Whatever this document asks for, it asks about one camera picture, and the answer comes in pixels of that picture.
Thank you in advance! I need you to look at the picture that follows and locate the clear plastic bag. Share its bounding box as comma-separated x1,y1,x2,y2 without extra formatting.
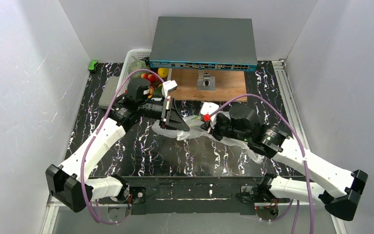
151,115,264,164

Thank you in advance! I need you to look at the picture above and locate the white plastic basket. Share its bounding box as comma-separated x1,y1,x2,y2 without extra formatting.
115,49,168,98

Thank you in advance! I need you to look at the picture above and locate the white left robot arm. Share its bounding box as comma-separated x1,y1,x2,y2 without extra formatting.
45,78,190,213

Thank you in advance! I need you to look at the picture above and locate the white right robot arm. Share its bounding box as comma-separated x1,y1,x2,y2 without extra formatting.
200,102,368,221

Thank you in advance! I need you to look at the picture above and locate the green fake mango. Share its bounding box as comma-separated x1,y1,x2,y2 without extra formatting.
153,85,163,97

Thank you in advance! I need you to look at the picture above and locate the yellow fake lemon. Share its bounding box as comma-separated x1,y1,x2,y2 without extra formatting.
157,68,169,78

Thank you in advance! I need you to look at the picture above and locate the green fake melon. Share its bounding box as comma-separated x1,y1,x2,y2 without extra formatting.
129,59,149,78

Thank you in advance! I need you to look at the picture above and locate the red lychee bunch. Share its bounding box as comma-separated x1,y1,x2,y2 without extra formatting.
141,73,159,95

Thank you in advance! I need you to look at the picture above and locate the wooden board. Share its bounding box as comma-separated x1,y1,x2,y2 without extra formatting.
168,69,246,102

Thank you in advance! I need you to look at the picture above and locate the grey rectangular case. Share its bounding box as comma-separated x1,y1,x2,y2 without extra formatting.
98,76,119,110

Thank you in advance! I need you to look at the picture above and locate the green clip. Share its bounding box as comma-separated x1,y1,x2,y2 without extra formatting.
88,60,98,72

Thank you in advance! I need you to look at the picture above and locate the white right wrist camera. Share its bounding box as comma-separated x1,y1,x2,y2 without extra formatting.
199,102,220,124

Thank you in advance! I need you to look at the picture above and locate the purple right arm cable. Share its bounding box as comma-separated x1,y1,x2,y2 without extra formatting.
209,94,315,234

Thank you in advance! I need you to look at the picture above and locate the grey metal bracket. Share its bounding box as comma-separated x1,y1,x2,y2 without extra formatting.
197,73,216,91

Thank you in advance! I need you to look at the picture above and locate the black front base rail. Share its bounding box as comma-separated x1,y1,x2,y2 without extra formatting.
94,175,299,216

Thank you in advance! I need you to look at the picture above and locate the grey network switch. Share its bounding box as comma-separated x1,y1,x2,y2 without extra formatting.
149,17,258,72

